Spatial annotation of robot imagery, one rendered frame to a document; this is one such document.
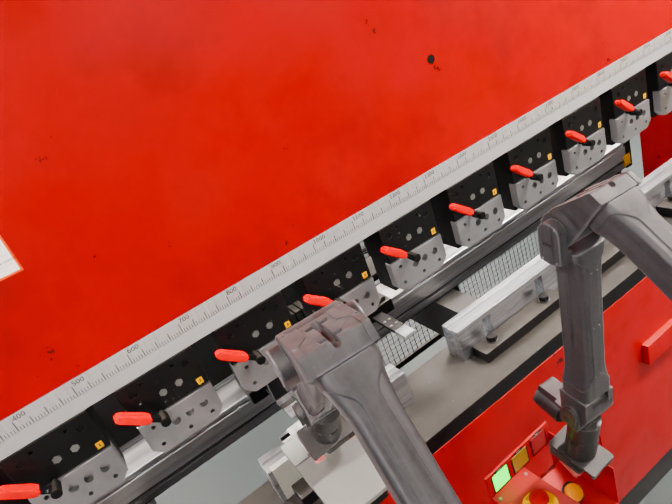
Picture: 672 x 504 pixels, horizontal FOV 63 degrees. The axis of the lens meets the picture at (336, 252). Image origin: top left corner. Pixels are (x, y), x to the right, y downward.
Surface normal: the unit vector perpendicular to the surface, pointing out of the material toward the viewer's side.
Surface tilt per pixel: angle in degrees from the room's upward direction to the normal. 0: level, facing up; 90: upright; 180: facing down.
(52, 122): 90
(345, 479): 0
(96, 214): 90
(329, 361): 55
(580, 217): 89
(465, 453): 90
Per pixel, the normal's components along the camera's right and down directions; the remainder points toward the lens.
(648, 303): 0.50, 0.22
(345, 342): 0.13, -0.24
